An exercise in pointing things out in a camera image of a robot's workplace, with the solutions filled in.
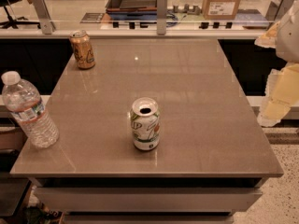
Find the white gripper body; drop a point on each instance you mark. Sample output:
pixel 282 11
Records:
pixel 289 38

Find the green white 7up can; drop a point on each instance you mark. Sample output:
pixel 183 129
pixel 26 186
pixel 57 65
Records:
pixel 145 123

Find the metal glass bracket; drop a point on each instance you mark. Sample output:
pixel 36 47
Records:
pixel 46 23
pixel 277 9
pixel 161 16

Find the orange soda can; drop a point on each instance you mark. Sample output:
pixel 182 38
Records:
pixel 82 49

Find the right metal glass bracket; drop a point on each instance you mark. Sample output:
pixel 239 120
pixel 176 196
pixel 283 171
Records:
pixel 277 9

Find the middle metal glass bracket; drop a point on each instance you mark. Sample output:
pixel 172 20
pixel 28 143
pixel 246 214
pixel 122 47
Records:
pixel 161 16

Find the black office chair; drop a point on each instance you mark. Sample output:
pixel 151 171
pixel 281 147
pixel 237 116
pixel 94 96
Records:
pixel 12 20

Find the clear plastic water bottle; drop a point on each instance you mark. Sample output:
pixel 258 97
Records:
pixel 26 106

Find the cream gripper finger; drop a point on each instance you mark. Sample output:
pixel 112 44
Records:
pixel 281 93
pixel 268 39

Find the cardboard box with label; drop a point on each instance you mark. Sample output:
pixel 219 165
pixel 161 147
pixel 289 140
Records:
pixel 220 9

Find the left metal glass bracket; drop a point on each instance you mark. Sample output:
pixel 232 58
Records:
pixel 46 23

